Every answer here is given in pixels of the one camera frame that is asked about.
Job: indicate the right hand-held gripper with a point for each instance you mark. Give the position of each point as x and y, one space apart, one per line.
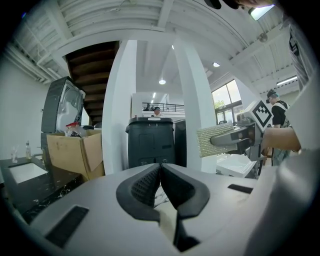
257 117

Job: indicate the dark grey appliance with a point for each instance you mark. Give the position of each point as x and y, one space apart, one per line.
52 107

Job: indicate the person's right forearm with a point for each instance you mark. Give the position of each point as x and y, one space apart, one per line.
280 138

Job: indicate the black plastic bin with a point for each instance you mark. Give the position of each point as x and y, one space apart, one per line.
150 142

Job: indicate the white countertop sink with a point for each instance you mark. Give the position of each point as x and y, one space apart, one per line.
27 172

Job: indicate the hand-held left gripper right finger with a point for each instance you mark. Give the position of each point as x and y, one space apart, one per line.
215 212

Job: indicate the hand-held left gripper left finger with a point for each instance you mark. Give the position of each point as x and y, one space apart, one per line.
100 200

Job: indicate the black metal railing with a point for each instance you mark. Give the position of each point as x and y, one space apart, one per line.
165 106

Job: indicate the clear soap bottle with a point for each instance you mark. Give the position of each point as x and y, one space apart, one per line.
28 151

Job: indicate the long tube ceiling light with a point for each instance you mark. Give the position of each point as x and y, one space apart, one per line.
287 81

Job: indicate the round ceiling detector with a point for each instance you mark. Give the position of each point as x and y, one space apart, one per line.
263 37

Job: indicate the clear drinking glass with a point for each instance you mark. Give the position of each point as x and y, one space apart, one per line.
14 155

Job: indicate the large framed window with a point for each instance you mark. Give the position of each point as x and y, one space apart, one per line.
226 100

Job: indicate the white basin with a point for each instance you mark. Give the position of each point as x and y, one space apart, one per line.
235 165

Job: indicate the black cabinet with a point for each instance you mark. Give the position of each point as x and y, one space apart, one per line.
180 142

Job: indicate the rectangular ceiling light panel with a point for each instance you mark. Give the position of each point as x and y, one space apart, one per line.
262 12

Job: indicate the red-topped plastic bag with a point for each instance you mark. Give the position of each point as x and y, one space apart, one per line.
73 128

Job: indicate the round ceiling lamp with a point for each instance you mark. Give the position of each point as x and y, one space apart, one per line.
216 64
162 81

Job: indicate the brown cardboard box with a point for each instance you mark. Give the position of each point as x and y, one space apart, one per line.
70 155

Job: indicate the brown wooden staircase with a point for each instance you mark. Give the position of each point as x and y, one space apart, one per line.
92 75

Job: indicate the glittery beige scrubber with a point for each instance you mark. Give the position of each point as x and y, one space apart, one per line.
206 147

